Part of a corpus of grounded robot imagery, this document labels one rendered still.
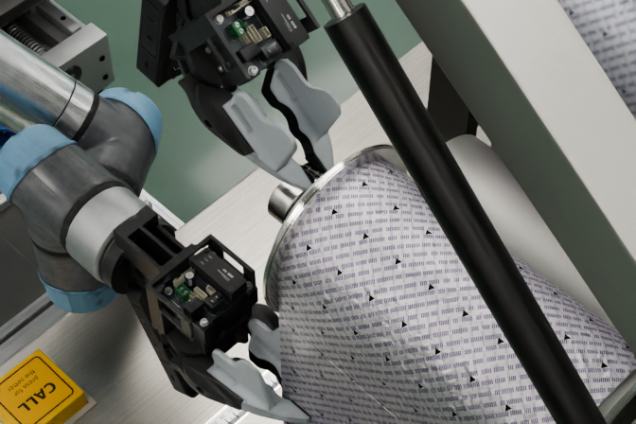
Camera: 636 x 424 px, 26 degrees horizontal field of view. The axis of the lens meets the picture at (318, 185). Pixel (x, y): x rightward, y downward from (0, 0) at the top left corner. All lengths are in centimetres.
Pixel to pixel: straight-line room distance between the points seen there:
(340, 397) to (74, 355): 42
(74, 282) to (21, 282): 101
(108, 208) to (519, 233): 35
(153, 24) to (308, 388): 30
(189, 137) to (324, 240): 178
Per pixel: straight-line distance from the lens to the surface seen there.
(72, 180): 118
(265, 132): 98
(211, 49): 95
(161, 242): 111
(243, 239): 143
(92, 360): 137
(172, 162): 267
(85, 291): 129
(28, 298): 227
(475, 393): 89
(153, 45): 103
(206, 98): 98
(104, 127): 133
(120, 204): 116
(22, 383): 134
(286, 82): 101
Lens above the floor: 206
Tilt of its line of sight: 52 degrees down
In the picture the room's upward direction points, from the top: straight up
